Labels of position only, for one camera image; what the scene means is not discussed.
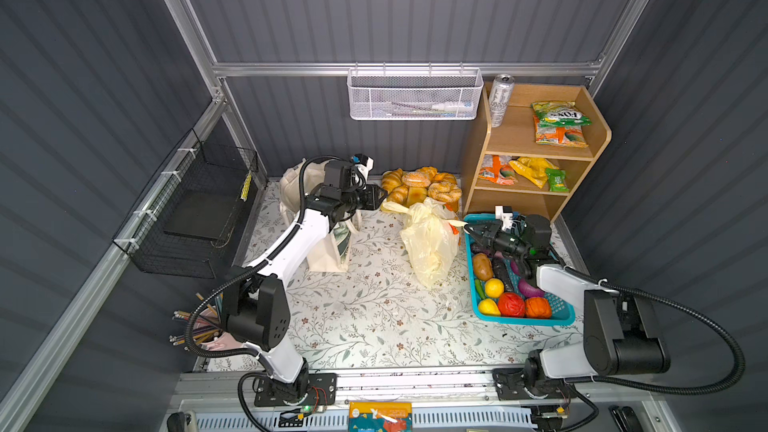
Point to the red tomato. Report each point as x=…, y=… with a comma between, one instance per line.
x=511, y=305

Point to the colourful box at front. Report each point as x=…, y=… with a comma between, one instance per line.
x=380, y=417

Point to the yellow lemon bottom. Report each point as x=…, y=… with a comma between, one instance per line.
x=488, y=307

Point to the cream plastic grocery bag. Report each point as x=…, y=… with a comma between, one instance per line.
x=430, y=235

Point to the white tube in basket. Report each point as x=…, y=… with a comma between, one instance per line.
x=460, y=108

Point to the teal plastic basket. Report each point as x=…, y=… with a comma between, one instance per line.
x=563, y=312

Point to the beige canvas tote bag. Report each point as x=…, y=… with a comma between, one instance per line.
x=332, y=251

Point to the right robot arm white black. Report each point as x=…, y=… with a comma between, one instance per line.
x=622, y=336

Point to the orange snack bag lower shelf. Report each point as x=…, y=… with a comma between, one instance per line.
x=496, y=169

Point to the dark eggplant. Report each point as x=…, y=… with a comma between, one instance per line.
x=501, y=272

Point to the silver can rear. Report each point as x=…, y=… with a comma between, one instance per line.
x=499, y=96

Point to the orange snack bag top shelf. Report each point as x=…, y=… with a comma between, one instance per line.
x=566, y=136

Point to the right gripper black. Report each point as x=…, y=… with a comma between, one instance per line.
x=492, y=232

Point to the brown potato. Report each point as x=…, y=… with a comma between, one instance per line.
x=482, y=267

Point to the purple onion lower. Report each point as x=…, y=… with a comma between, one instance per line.
x=529, y=291

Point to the black wire wall basket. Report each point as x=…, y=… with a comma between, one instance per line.
x=191, y=222

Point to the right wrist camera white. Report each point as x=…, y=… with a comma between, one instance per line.
x=506, y=216

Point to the wooden shelf unit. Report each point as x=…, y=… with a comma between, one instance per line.
x=516, y=138

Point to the pencils cup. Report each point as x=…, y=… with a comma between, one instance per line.
x=204, y=330

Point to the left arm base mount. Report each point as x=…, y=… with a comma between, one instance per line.
x=310, y=389

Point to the orange snack bag shelf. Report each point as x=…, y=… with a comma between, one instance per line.
x=496, y=169
x=566, y=136

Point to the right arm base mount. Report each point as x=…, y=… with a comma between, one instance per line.
x=520, y=383

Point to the green chili pepper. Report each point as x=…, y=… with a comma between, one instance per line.
x=479, y=288

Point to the yellow snack bag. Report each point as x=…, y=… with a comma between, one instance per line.
x=533, y=169

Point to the orange pumpkin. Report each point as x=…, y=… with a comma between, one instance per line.
x=538, y=308

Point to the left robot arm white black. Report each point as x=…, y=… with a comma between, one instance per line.
x=255, y=307

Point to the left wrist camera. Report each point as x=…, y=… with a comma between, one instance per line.
x=364, y=164

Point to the yellow lemon left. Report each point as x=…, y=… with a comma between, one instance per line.
x=494, y=288

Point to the green chips bag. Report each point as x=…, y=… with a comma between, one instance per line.
x=559, y=114

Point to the bread rolls tray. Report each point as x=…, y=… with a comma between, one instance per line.
x=408, y=188

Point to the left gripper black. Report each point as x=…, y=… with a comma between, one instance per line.
x=372, y=201

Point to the yellow lemon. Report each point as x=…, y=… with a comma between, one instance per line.
x=494, y=288
x=488, y=307

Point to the white wire wall basket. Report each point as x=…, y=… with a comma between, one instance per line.
x=371, y=91

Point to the small green snack packet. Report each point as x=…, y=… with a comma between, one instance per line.
x=557, y=180

